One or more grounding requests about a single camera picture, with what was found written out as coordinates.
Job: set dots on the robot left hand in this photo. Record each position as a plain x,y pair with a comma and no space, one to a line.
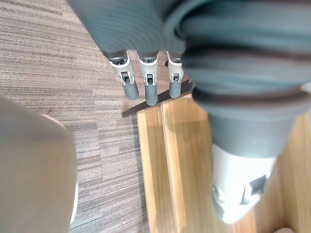
218,72

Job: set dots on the wooden shoe rack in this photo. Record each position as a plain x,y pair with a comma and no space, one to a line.
184,165

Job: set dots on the robot silver leg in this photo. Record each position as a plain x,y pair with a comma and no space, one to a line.
34,167

